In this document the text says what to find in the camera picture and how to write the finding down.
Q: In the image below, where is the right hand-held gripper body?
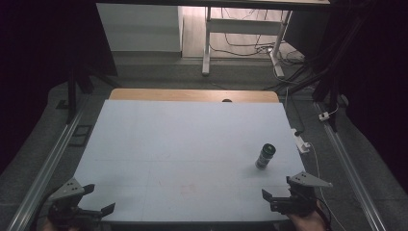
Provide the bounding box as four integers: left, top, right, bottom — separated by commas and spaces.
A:
269, 170, 334, 216

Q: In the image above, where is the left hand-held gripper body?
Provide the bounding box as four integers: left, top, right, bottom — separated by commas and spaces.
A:
47, 177, 104, 230

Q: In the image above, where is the dark can with green top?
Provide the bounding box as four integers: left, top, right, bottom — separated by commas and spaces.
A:
254, 142, 277, 170

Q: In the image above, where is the person's right hand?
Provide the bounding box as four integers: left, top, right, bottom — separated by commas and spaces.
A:
288, 201, 328, 231

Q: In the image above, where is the person's left hand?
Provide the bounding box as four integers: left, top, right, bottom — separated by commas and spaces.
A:
40, 218, 82, 231

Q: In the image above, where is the black floor plate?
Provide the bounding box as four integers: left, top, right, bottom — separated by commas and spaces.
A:
67, 124, 94, 148

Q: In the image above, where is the black metal stand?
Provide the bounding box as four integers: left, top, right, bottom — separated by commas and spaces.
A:
311, 13, 370, 133
64, 61, 119, 125

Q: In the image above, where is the wooden table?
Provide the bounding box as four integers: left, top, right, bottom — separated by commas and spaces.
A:
108, 88, 280, 104

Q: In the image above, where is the white cabinet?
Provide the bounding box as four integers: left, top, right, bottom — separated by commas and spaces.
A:
95, 3, 183, 54

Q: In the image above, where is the white cable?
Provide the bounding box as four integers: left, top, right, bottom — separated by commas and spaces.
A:
308, 142, 348, 231

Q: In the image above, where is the aluminium floor rail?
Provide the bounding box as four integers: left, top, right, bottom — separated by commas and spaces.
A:
315, 101, 388, 231
5, 95, 91, 231

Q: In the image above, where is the black cable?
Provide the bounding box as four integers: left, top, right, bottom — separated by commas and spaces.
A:
284, 86, 306, 137

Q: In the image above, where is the tangle of floor cables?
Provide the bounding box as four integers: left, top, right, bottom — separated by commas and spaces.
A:
210, 8, 321, 92

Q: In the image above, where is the white desk frame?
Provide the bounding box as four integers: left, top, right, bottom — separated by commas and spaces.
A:
201, 6, 293, 78

